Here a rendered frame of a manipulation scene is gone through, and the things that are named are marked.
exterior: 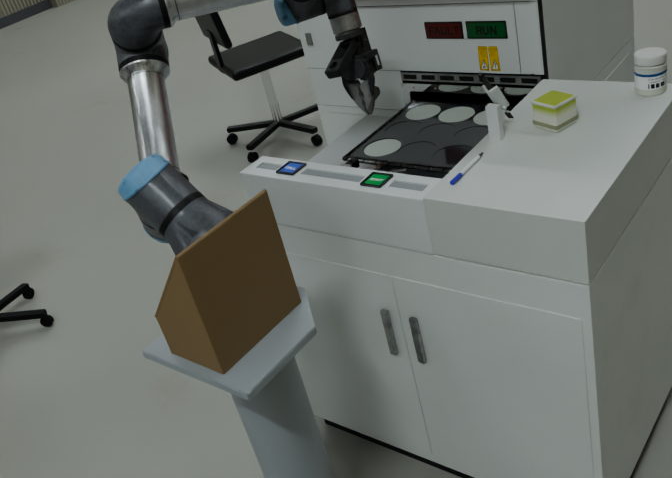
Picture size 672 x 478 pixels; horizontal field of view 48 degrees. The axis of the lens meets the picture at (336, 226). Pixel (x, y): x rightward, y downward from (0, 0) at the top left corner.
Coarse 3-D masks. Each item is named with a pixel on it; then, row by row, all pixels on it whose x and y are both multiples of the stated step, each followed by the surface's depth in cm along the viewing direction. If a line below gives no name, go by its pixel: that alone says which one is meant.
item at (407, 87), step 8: (408, 88) 225; (416, 88) 223; (424, 88) 221; (432, 88) 219; (440, 88) 218; (448, 88) 216; (456, 88) 214; (464, 88) 213; (472, 88) 211; (480, 88) 210; (504, 88) 205; (512, 88) 204; (520, 88) 202; (528, 88) 201; (408, 96) 226; (520, 96) 204
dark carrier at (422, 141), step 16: (384, 128) 210; (400, 128) 208; (416, 128) 206; (432, 128) 203; (448, 128) 201; (464, 128) 198; (480, 128) 197; (368, 144) 204; (416, 144) 197; (432, 144) 195; (448, 144) 193; (464, 144) 191; (400, 160) 191; (416, 160) 189; (432, 160) 187; (448, 160) 185
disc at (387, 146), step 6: (372, 144) 203; (378, 144) 202; (384, 144) 201; (390, 144) 200; (396, 144) 199; (366, 150) 201; (372, 150) 200; (378, 150) 199; (384, 150) 198; (390, 150) 197; (396, 150) 196
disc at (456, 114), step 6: (450, 108) 212; (456, 108) 211; (462, 108) 210; (468, 108) 209; (444, 114) 209; (450, 114) 208; (456, 114) 207; (462, 114) 206; (468, 114) 205; (444, 120) 206; (450, 120) 205; (456, 120) 204; (462, 120) 203
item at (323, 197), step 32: (256, 160) 196; (288, 160) 192; (256, 192) 193; (288, 192) 185; (320, 192) 178; (352, 192) 171; (384, 192) 166; (416, 192) 163; (288, 224) 192; (320, 224) 184; (352, 224) 177; (384, 224) 171; (416, 224) 164
